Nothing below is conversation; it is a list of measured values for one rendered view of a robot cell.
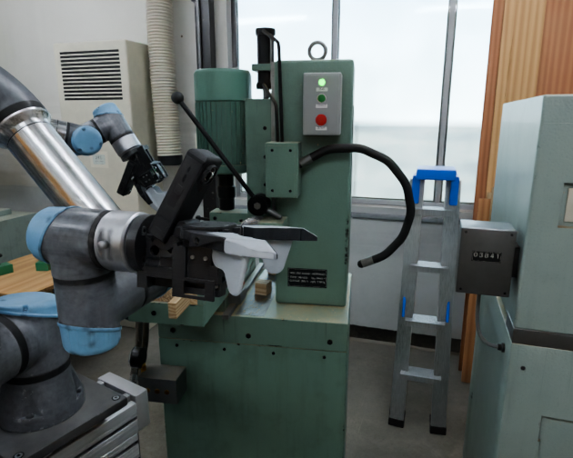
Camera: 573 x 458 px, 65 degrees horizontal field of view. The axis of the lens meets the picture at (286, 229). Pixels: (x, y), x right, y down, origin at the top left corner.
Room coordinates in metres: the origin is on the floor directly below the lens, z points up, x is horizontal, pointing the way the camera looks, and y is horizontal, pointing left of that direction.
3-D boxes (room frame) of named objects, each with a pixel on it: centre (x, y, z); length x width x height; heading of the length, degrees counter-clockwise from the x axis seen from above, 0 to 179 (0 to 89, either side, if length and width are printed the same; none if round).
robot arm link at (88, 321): (0.58, 0.26, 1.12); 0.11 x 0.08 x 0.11; 162
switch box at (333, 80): (1.27, -0.10, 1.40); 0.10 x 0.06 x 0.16; 81
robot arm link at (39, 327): (0.77, 0.48, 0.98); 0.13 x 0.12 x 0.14; 162
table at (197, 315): (1.40, 0.31, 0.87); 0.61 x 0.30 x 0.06; 171
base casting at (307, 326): (1.44, 0.07, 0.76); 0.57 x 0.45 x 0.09; 81
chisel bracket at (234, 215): (1.46, 0.18, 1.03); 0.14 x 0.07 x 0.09; 81
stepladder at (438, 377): (1.88, -0.62, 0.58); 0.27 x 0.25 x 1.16; 163
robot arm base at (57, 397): (0.77, 0.47, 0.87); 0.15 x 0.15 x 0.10
